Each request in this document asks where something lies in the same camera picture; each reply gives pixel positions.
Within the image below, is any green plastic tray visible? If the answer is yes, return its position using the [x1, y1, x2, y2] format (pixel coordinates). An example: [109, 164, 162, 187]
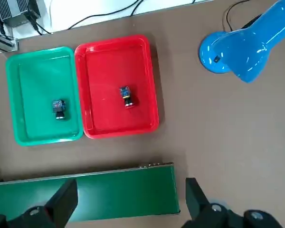
[5, 46, 84, 147]

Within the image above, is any aluminium frame post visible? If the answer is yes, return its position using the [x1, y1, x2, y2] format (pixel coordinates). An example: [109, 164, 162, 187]
[0, 31, 20, 53]

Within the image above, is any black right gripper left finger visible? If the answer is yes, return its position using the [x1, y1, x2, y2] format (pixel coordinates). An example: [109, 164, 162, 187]
[0, 178, 78, 228]

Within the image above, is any red plastic tray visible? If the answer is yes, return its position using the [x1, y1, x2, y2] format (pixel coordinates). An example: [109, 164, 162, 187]
[74, 34, 160, 140]

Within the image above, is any blue desk lamp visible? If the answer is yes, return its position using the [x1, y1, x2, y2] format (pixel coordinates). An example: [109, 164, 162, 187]
[199, 0, 285, 84]

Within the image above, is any green conveyor belt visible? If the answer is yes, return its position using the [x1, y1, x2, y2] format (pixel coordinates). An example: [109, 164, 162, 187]
[0, 162, 182, 223]

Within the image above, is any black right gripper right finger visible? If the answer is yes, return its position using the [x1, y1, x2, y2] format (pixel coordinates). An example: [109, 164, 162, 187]
[180, 177, 283, 228]

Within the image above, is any black finned electronics box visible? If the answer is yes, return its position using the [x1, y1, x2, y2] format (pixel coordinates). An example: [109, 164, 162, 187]
[0, 0, 42, 28]

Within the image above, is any green push button switch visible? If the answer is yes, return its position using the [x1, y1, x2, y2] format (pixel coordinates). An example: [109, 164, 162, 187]
[51, 98, 68, 121]

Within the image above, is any black lamp cable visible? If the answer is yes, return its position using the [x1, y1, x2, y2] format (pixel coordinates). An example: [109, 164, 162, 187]
[222, 0, 247, 32]

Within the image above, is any red push button switch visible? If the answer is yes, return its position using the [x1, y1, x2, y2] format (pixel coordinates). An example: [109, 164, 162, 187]
[118, 84, 138, 109]

